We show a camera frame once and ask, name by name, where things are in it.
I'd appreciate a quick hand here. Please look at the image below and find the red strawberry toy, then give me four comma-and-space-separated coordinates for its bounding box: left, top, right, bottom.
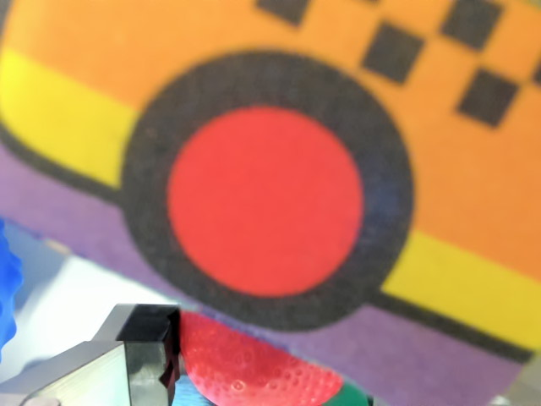
179, 311, 376, 406

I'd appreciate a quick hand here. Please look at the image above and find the blue bumpy rubber ball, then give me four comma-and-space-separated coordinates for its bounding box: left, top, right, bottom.
0, 217, 23, 367

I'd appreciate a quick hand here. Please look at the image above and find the purple fabric cube with taxi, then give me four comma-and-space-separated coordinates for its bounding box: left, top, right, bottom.
0, 0, 541, 406

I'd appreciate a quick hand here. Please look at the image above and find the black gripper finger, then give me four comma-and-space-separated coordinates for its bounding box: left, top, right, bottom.
0, 303, 184, 406

